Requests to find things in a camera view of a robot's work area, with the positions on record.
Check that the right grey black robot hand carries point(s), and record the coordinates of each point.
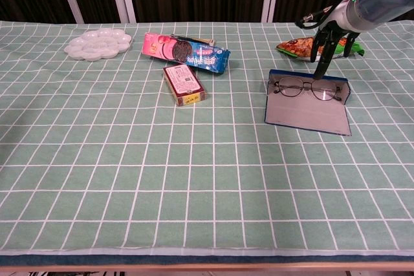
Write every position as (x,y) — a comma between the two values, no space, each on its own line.
(336,17)

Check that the wire-rimmed eyeglasses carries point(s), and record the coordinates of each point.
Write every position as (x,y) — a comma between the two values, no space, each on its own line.
(291,87)

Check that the dark blue glasses case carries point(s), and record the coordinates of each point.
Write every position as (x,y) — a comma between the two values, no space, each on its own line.
(307,114)

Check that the green orange snack bag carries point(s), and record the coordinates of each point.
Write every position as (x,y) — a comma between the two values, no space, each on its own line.
(297,48)

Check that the pink blue cookie box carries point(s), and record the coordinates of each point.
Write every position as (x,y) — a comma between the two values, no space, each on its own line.
(194,56)

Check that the small red yellow box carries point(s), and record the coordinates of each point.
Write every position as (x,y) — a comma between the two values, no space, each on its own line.
(184,83)

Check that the green white checked tablecloth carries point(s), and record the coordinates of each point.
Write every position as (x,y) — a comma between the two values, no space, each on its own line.
(207,176)

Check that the white flower paint palette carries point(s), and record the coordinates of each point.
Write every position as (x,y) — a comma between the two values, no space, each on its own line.
(97,45)

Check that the dark blue under cloth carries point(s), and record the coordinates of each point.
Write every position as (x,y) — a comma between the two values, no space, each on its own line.
(207,260)

